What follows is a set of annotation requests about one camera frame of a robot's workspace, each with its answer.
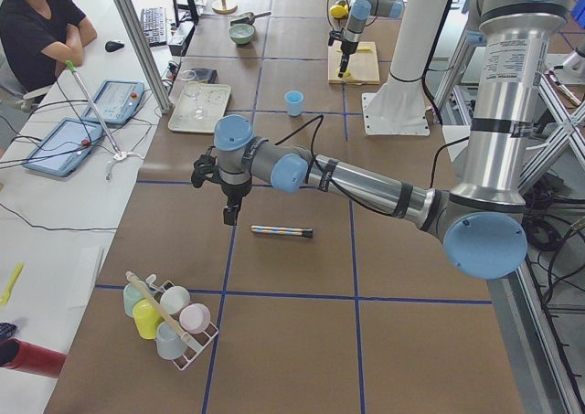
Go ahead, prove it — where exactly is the person in black shirt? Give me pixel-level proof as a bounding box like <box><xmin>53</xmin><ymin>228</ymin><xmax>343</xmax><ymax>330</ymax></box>
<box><xmin>1</xmin><ymin>0</ymin><xmax>98</xmax><ymax>91</ymax></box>

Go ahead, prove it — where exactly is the black keyboard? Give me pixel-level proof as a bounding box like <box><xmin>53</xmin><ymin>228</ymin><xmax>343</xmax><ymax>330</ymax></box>
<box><xmin>140</xmin><ymin>7</ymin><xmax>167</xmax><ymax>47</ymax></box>

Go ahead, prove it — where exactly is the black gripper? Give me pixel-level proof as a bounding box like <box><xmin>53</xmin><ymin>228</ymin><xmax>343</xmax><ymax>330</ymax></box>
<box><xmin>218</xmin><ymin>169</ymin><xmax>251</xmax><ymax>226</ymax></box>
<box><xmin>337</xmin><ymin>40</ymin><xmax>356</xmax><ymax>78</ymax></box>

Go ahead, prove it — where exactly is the clear wine glass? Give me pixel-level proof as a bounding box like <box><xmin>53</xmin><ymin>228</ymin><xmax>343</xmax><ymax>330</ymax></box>
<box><xmin>181</xmin><ymin>70</ymin><xmax>207</xmax><ymax>120</ymax></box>

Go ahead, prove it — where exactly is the pink cup in rack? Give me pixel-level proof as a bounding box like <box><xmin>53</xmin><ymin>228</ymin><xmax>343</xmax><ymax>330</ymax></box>
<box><xmin>179</xmin><ymin>303</ymin><xmax>211</xmax><ymax>334</ymax></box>

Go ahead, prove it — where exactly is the yellow lemon upper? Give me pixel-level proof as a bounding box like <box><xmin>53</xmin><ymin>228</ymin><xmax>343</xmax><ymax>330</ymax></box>
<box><xmin>329</xmin><ymin>0</ymin><xmax>349</xmax><ymax>20</ymax></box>

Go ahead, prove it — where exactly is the pale green cup in rack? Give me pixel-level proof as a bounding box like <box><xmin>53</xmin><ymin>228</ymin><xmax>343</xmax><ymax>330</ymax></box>
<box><xmin>122</xmin><ymin>282</ymin><xmax>144</xmax><ymax>317</ymax></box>

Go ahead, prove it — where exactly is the grey-blue cup in rack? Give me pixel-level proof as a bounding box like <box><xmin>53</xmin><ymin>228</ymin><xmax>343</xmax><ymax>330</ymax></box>
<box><xmin>155</xmin><ymin>322</ymin><xmax>187</xmax><ymax>360</ymax></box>

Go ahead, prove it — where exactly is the cream serving tray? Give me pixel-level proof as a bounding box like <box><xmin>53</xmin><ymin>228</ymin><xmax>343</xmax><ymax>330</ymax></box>
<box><xmin>168</xmin><ymin>81</ymin><xmax>231</xmax><ymax>133</ymax></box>

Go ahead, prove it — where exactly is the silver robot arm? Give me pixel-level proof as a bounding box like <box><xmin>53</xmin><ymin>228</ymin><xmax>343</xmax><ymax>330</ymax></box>
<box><xmin>328</xmin><ymin>0</ymin><xmax>404</xmax><ymax>78</ymax></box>
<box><xmin>214</xmin><ymin>0</ymin><xmax>570</xmax><ymax>279</ymax></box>

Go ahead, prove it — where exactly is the steel ice scoop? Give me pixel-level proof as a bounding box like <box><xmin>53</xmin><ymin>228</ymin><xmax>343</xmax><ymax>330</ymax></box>
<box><xmin>229</xmin><ymin>11</ymin><xmax>271</xmax><ymax>26</ymax></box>

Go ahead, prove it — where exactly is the black computer mouse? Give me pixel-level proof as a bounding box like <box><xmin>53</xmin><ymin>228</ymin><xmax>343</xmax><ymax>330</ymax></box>
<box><xmin>104</xmin><ymin>40</ymin><xmax>125</xmax><ymax>53</ymax></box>

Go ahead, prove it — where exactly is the aluminium frame post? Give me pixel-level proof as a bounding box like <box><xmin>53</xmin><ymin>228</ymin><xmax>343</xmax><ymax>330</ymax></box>
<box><xmin>113</xmin><ymin>0</ymin><xmax>173</xmax><ymax>114</ymax></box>

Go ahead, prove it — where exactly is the light blue cup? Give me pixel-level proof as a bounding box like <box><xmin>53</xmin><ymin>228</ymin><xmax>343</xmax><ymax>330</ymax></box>
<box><xmin>284</xmin><ymin>90</ymin><xmax>304</xmax><ymax>117</ymax></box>

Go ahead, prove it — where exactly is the steel muddler black tip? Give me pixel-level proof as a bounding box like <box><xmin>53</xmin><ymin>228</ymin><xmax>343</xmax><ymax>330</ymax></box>
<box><xmin>250</xmin><ymin>225</ymin><xmax>314</xmax><ymax>239</ymax></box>

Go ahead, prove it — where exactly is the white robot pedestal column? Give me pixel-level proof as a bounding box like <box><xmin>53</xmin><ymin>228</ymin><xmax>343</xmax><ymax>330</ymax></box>
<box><xmin>362</xmin><ymin>0</ymin><xmax>452</xmax><ymax>136</ymax></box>

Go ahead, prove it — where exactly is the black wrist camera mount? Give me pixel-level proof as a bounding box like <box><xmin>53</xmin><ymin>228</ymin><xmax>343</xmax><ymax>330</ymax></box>
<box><xmin>191</xmin><ymin>146</ymin><xmax>221</xmax><ymax>188</ymax></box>
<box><xmin>327</xmin><ymin>29</ymin><xmax>343</xmax><ymax>47</ymax></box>

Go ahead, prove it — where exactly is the wooden mug tree stand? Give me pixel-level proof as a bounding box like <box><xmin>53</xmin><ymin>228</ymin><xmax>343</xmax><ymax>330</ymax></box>
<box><xmin>211</xmin><ymin>0</ymin><xmax>238</xmax><ymax>15</ymax></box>

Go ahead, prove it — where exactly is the bamboo cutting board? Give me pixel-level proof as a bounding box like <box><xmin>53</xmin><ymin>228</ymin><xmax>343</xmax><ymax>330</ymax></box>
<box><xmin>328</xmin><ymin>41</ymin><xmax>380</xmax><ymax>85</ymax></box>

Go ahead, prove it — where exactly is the yellow spatula on desk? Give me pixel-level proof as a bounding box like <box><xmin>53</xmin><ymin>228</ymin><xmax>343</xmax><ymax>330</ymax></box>
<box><xmin>0</xmin><ymin>262</ymin><xmax>24</xmax><ymax>307</ymax></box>

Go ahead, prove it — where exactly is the red bottle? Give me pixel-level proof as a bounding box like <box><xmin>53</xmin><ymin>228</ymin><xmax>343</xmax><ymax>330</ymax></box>
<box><xmin>1</xmin><ymin>338</ymin><xmax>67</xmax><ymax>378</ymax></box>

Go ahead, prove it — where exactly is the yellow cup in rack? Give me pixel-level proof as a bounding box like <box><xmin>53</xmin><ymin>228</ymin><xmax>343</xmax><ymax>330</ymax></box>
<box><xmin>133</xmin><ymin>299</ymin><xmax>163</xmax><ymax>340</ymax></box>

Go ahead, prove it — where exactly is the blue teach pendant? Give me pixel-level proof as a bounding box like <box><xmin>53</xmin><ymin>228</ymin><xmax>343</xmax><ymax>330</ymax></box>
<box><xmin>23</xmin><ymin>118</ymin><xmax>103</xmax><ymax>177</ymax></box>
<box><xmin>93</xmin><ymin>80</ymin><xmax>145</xmax><ymax>127</ymax></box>

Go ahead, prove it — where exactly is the white cup in rack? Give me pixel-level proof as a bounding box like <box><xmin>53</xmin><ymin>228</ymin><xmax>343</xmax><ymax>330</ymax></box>
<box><xmin>160</xmin><ymin>285</ymin><xmax>191</xmax><ymax>315</ymax></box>

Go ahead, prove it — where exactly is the yellow plastic knife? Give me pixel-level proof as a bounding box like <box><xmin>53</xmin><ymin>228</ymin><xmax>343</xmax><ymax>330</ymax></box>
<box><xmin>336</xmin><ymin>46</ymin><xmax>372</xmax><ymax>53</ymax></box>

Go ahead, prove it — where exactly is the white wire cup rack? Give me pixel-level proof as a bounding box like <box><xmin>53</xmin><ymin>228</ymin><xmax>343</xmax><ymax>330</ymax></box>
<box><xmin>122</xmin><ymin>271</ymin><xmax>218</xmax><ymax>371</ymax></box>

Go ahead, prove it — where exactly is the far blue teach pendant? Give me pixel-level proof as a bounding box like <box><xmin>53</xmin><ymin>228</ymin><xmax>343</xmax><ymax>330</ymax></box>
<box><xmin>93</xmin><ymin>80</ymin><xmax>145</xmax><ymax>127</ymax></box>

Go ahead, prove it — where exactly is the near blue teach pendant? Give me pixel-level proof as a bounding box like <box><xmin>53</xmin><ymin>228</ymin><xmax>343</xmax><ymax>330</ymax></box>
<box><xmin>23</xmin><ymin>118</ymin><xmax>103</xmax><ymax>177</ymax></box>

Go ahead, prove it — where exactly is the green bowl of ice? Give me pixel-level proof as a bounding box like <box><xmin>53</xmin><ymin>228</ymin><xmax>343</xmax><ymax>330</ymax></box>
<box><xmin>228</xmin><ymin>23</ymin><xmax>255</xmax><ymax>46</ymax></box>

